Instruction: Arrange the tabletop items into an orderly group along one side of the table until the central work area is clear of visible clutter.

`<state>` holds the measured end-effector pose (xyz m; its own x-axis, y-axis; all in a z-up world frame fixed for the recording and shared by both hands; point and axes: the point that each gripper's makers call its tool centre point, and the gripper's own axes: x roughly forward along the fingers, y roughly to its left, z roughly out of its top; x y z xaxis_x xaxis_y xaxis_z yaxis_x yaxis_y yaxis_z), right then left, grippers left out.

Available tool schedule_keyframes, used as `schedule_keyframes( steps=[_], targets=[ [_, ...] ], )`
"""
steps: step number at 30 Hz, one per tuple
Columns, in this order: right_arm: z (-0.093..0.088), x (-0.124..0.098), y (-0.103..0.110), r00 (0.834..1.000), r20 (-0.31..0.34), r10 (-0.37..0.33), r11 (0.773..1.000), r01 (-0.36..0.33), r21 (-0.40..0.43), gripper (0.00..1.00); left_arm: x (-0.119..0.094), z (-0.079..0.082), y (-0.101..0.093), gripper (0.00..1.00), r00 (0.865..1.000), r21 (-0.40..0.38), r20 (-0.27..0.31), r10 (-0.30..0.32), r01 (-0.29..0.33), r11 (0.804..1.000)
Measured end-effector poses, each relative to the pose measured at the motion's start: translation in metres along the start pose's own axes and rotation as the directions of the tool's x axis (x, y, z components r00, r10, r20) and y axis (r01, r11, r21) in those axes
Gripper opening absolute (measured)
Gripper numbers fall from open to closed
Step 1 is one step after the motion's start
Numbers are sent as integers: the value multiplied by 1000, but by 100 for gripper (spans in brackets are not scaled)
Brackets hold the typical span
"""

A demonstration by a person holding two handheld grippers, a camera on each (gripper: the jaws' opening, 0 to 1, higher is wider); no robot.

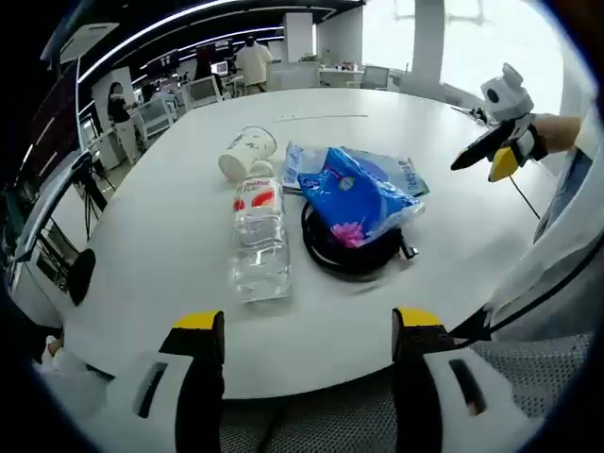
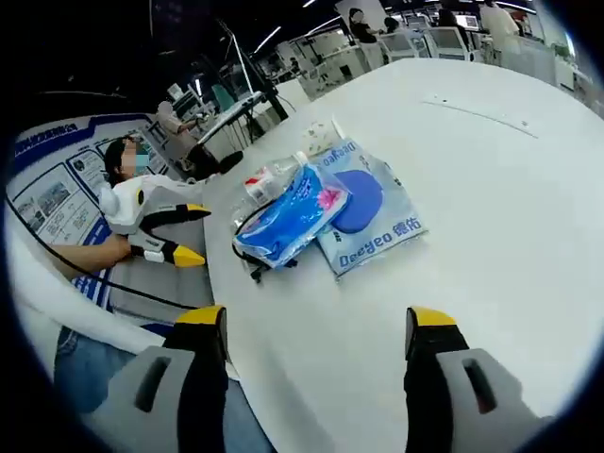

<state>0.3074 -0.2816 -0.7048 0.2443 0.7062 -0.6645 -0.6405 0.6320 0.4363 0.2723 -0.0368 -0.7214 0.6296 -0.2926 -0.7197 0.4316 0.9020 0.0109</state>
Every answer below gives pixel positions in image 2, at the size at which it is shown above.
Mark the blue tissue pack item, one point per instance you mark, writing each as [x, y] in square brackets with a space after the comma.
[283, 217]

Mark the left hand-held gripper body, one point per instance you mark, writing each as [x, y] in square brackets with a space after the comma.
[125, 207]

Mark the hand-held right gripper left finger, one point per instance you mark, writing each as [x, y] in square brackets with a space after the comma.
[203, 377]

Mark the wall poster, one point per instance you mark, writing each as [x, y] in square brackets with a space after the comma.
[56, 198]

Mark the white office chair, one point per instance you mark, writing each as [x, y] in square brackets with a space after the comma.
[448, 42]

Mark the patterned paper cup item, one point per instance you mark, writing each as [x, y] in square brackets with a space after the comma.
[318, 137]

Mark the person's blue jeans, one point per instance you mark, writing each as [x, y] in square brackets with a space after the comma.
[80, 368]

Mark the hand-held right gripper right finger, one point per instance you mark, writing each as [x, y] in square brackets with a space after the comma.
[429, 377]

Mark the white table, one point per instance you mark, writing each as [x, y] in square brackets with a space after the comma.
[472, 283]

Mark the clear plastic bottle item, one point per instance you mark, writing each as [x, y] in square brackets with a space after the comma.
[264, 181]

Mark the wet wipes packet item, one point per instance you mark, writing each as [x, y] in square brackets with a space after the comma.
[391, 207]

